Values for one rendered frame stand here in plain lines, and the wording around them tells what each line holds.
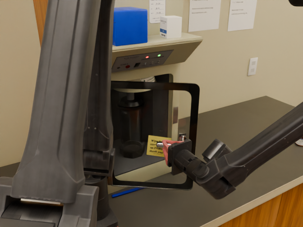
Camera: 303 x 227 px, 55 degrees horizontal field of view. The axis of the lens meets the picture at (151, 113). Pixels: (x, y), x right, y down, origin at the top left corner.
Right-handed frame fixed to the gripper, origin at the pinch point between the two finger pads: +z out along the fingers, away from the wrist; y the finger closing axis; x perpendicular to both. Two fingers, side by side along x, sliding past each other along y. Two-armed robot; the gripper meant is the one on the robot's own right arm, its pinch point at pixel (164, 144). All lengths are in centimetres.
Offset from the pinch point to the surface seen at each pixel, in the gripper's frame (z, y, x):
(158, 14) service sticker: 16.3, 37.4, -7.4
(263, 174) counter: -5, -26, -46
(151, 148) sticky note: 5.9, -4.3, 1.3
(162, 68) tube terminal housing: 16.4, 19.3, -9.1
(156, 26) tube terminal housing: 16.4, 33.7, -6.6
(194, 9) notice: 59, 34, -56
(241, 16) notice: 59, 28, -91
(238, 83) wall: 59, -13, -96
